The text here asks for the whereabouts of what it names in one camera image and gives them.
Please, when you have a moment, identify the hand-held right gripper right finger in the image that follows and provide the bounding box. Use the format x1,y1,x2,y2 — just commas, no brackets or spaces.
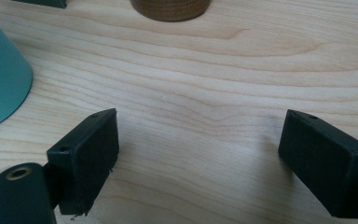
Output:
277,108,358,219

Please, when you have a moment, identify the teal cup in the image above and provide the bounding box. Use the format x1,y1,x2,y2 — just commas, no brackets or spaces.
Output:
0,5,34,133

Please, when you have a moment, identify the dark rectangular tray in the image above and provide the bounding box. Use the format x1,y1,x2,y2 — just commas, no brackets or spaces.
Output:
11,0,68,9

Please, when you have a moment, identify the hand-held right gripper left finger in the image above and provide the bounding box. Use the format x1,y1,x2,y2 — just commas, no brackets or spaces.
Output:
45,107,120,217

